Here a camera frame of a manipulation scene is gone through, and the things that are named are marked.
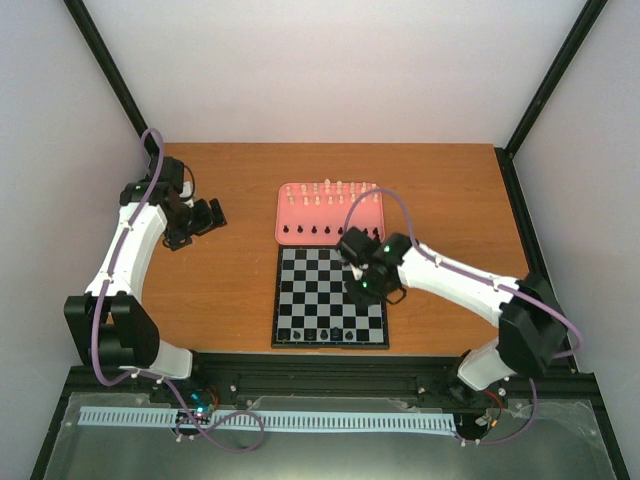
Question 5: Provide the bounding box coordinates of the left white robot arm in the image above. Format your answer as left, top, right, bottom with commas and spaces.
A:
63, 182, 227, 403

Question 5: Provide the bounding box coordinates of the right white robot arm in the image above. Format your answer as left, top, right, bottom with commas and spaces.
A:
336, 227, 567, 405

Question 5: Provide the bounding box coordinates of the left controller circuit board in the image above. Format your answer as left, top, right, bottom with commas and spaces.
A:
191, 388, 219, 420

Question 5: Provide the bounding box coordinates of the black white chessboard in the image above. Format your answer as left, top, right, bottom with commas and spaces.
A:
271, 246, 390, 350

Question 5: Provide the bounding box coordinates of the pink plastic tray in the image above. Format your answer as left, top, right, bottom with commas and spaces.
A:
275, 179, 385, 246

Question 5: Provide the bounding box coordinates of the clear acrylic cover sheet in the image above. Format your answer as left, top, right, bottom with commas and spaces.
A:
33, 394, 616, 479

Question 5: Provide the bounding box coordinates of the black aluminium frame base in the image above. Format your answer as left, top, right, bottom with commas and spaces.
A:
34, 143, 628, 479

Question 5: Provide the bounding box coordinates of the light blue slotted cable duct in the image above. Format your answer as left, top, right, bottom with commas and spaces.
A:
78, 406, 456, 436

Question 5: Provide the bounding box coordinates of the left black corner post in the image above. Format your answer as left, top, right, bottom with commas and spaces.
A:
63, 0, 148, 137

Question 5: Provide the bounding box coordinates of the black corner post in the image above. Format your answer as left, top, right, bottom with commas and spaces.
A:
63, 0, 148, 137
504, 0, 608, 160

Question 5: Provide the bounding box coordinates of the right black corner post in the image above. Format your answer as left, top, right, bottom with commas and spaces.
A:
504, 0, 608, 160

